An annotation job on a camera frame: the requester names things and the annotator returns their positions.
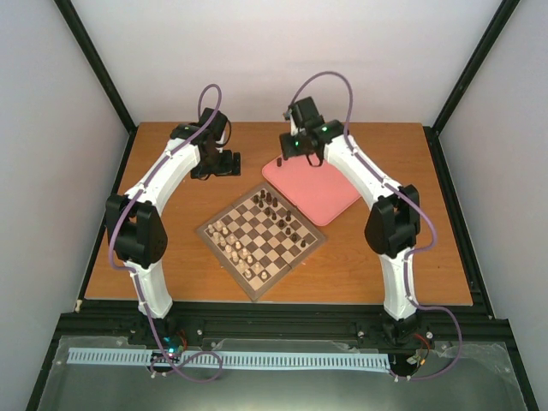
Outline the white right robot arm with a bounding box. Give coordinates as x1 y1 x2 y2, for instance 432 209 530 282
280 97 420 346

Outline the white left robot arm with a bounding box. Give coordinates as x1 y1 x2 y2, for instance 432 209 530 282
105 108 241 345

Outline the pink tray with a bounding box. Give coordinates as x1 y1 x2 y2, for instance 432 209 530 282
262 156 361 226

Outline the wooden chessboard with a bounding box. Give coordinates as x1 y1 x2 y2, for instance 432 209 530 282
196 182 326 301

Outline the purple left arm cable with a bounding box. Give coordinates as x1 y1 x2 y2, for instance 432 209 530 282
108 83 224 382

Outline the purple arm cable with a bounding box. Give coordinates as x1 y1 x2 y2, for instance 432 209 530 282
108 83 224 382
289 70 463 382

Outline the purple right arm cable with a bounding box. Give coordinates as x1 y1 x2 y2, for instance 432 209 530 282
289 70 463 382

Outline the black aluminium frame rail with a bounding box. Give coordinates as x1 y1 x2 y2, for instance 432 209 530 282
54 300 515 351

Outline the light blue cable duct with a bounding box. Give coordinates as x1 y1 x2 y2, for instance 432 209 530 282
66 348 390 372

